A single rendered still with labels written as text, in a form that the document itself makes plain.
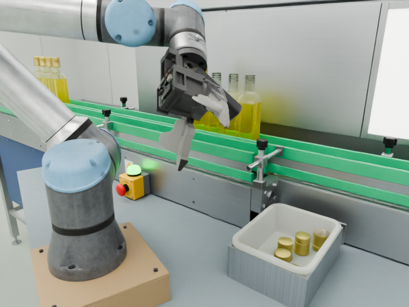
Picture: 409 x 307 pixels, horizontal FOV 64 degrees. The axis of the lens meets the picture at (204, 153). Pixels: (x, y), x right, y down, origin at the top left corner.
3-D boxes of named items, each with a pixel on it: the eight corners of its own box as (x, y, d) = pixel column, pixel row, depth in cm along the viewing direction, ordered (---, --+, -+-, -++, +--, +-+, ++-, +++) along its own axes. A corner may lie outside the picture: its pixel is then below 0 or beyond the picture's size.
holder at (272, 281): (345, 245, 81) (349, 217, 79) (302, 314, 61) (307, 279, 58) (281, 223, 91) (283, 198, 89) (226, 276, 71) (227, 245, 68)
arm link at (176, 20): (163, 25, 73) (201, 28, 75) (164, 60, 68) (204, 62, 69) (164, -7, 67) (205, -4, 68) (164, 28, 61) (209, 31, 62)
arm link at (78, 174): (40, 232, 57) (27, 159, 53) (61, 198, 70) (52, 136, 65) (111, 227, 59) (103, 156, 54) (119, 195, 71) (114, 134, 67)
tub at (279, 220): (339, 254, 77) (344, 222, 74) (304, 313, 60) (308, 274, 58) (272, 229, 87) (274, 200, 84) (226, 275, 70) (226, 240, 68)
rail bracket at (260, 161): (283, 175, 89) (286, 131, 85) (252, 197, 76) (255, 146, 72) (273, 172, 91) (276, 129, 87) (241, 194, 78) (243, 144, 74)
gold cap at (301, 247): (305, 258, 73) (307, 241, 72) (290, 252, 75) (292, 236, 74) (311, 250, 76) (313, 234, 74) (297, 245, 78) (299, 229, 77)
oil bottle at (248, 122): (258, 161, 101) (263, 91, 94) (249, 166, 96) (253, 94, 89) (243, 158, 104) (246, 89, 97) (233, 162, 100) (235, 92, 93)
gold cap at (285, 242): (288, 264, 71) (290, 247, 70) (273, 257, 73) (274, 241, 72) (294, 256, 74) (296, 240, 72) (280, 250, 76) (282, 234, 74)
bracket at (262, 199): (279, 201, 90) (280, 177, 88) (262, 214, 83) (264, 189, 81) (266, 197, 92) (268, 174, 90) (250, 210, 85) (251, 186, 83)
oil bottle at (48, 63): (66, 115, 164) (57, 56, 155) (55, 117, 160) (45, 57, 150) (59, 114, 167) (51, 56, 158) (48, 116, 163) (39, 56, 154)
